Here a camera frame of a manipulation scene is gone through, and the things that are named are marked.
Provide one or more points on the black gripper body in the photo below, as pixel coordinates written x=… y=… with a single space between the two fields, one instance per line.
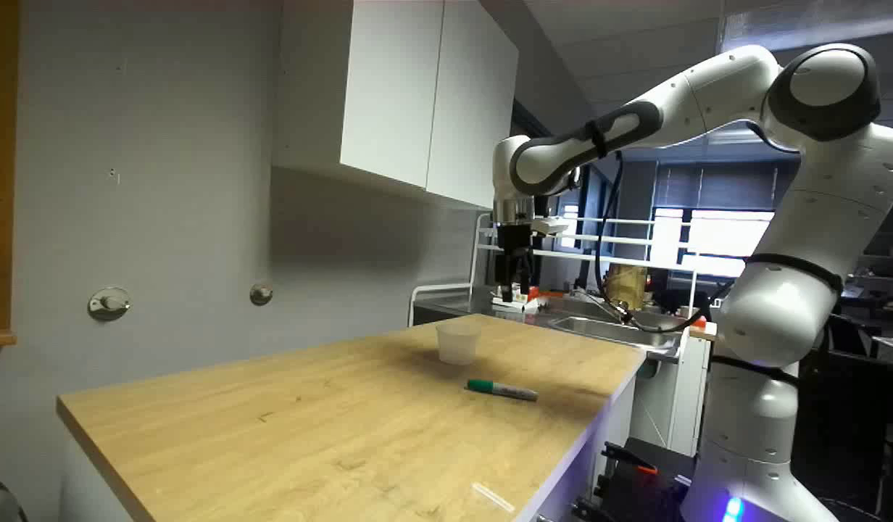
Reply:
x=515 y=250

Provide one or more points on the green pen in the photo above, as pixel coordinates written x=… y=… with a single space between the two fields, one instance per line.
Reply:
x=499 y=390

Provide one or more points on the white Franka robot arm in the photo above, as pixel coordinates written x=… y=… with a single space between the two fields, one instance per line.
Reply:
x=814 y=222

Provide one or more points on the white cup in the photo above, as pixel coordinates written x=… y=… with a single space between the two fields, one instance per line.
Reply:
x=459 y=341

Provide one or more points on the yellowish brown object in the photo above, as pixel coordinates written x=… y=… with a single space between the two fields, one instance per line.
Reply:
x=627 y=286

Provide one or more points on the white tape strip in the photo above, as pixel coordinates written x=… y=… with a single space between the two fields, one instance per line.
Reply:
x=492 y=496

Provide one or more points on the black office chair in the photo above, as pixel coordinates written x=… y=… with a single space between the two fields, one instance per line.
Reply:
x=856 y=425

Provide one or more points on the white metal rack frame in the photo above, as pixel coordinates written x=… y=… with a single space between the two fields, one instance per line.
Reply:
x=602 y=239

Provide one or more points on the white wall cabinet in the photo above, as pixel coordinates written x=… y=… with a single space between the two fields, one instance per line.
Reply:
x=398 y=90

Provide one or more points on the round metal wall fitting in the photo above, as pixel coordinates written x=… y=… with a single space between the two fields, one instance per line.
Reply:
x=262 y=293
x=108 y=302

